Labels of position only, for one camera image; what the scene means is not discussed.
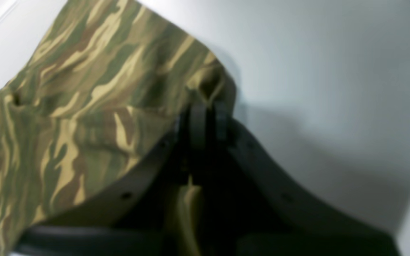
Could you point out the camouflage T-shirt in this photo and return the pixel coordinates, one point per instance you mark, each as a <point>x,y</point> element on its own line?
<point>106,82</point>

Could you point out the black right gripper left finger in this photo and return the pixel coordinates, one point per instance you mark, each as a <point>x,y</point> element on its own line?
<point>156,209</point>

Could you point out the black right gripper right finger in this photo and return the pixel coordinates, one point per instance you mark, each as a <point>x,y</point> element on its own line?
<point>302,224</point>

